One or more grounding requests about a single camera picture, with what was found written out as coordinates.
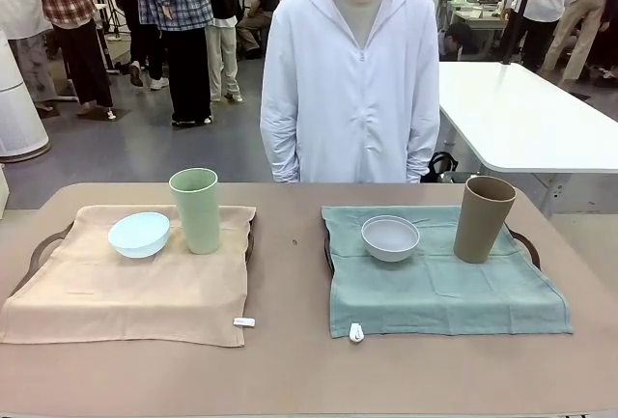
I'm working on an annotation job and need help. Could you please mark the white grey bowl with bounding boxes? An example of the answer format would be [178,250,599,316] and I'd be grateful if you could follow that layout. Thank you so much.
[360,214,421,264]

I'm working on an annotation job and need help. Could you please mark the pale green tall cup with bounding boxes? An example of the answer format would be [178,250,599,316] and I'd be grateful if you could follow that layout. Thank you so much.
[168,167,222,256]

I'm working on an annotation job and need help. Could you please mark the grey green cloth mat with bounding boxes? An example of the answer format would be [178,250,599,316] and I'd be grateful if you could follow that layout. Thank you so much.
[321,205,575,345]

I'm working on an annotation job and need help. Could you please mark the brown tall cup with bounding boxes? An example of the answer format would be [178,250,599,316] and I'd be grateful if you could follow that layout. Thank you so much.
[452,175,518,265]

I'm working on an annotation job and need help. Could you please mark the light blue bowl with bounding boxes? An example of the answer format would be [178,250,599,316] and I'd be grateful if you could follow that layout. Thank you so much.
[107,211,172,260]

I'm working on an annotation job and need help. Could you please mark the beige cloth mat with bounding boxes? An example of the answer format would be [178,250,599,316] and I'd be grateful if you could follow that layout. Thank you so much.
[0,204,258,348]

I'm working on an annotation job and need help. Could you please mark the person's left forearm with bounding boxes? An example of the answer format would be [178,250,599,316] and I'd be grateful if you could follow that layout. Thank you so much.
[404,118,441,184]

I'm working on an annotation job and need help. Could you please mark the person's right forearm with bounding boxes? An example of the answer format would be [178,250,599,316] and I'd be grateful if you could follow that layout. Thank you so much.
[260,118,303,183]

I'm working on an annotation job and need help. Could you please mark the dark brown serving tray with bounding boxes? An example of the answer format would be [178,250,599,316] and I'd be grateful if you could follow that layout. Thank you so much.
[322,227,541,274]
[9,212,256,298]

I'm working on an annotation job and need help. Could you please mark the person in white hoodie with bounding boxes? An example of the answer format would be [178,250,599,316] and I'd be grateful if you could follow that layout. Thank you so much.
[259,0,441,184]

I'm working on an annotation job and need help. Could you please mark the black bag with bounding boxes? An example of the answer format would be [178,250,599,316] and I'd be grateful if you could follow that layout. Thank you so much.
[419,151,460,183]

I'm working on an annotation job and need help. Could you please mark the bystander in beige trousers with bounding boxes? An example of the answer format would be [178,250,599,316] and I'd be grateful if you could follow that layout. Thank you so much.
[205,0,245,103]

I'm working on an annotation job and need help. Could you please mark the crouching bystander with dark hair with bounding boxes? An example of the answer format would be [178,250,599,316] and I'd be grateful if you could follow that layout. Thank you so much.
[441,21,479,62]

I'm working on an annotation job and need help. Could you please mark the white side table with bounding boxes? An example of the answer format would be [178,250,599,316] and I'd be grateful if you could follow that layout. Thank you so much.
[436,61,618,219]

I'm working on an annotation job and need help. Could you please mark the black tripod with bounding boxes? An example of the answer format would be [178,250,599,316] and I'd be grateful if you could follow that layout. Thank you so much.
[499,0,542,66]

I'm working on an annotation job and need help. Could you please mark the white cylindrical air purifier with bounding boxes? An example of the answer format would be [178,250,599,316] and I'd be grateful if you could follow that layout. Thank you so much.
[0,26,52,163]

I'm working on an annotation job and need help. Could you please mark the bystander in khaki trousers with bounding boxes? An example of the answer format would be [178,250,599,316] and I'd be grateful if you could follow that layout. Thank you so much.
[501,0,618,84]

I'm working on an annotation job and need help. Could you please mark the bystander in white top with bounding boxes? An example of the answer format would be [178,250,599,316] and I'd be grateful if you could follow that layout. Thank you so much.
[0,0,57,110]

